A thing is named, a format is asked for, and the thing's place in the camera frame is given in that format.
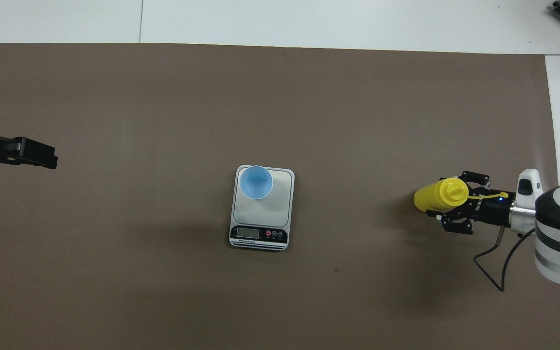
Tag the brown paper table mat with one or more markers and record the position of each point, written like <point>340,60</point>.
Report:
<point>163,121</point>

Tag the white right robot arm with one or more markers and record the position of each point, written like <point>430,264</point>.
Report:
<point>559,233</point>

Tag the light blue plastic cup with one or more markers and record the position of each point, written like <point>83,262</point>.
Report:
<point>255,182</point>

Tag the silver digital kitchen scale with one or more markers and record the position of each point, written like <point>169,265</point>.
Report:
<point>260,218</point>

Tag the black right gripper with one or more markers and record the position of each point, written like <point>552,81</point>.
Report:
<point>491,209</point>

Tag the yellow squeeze bottle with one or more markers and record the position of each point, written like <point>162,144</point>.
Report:
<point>435,195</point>

